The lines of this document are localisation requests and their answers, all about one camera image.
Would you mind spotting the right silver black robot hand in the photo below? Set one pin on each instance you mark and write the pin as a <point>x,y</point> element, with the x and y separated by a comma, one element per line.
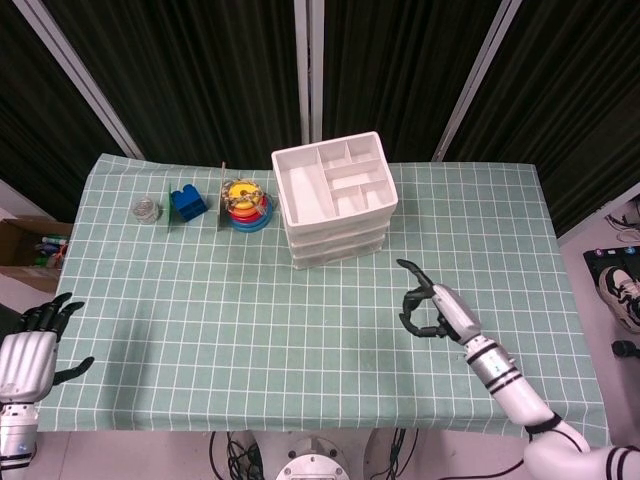
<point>457,312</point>

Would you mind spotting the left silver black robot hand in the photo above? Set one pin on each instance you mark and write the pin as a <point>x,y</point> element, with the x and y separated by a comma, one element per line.
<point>25,360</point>

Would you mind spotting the transparent drawer with clips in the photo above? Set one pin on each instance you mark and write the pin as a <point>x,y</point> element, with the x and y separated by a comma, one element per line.
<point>340,239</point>

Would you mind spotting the transparent drawer with small toys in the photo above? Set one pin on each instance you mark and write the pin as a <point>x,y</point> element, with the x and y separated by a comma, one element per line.
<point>340,225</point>

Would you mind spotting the grey round robot base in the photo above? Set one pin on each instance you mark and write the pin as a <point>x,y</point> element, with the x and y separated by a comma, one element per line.
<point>314,460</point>

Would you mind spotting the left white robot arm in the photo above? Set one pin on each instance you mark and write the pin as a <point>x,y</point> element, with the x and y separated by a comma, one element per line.
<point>17,435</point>

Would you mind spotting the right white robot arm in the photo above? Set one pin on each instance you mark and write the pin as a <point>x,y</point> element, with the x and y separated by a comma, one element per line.
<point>515,395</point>

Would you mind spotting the brown cardboard box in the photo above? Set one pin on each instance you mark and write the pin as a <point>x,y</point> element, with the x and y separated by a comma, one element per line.
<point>15,245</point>

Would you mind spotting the transparent drawer lowest tier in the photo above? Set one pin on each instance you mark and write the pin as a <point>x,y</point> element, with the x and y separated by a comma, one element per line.
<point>340,253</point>

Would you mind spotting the white drawer organizer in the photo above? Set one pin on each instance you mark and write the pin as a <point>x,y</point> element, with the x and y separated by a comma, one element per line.
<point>305,190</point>

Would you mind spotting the coloured marker pens bundle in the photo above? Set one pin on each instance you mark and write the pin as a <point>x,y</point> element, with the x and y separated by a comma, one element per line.
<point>50,250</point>

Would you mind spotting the black and white sneaker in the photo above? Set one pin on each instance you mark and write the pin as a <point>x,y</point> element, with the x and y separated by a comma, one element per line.
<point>620,295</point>

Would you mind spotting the small glass jar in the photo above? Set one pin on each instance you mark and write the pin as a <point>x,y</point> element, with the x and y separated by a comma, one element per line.
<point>145,210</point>

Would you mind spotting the green checked tablecloth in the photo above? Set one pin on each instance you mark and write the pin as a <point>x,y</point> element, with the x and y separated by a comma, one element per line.
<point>250,325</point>

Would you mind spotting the thin green card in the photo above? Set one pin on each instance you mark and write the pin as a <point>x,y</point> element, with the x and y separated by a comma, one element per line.
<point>170,210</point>

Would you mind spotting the blue toy building block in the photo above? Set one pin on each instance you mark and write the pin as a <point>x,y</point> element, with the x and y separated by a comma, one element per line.
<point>189,205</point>

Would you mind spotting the black curtain panel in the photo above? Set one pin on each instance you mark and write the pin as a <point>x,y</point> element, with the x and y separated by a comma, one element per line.
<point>200,75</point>
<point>565,100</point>
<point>30,125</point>
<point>400,65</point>

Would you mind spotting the grey partition pole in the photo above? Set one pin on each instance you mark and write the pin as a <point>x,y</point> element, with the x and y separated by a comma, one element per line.
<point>310,70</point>
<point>80,75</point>
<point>477,75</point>

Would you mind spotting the thin wooden board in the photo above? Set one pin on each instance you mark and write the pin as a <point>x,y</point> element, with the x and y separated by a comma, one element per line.
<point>221,200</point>

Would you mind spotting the white partition frame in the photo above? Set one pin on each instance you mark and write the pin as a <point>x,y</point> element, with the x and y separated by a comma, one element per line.
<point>600,210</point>

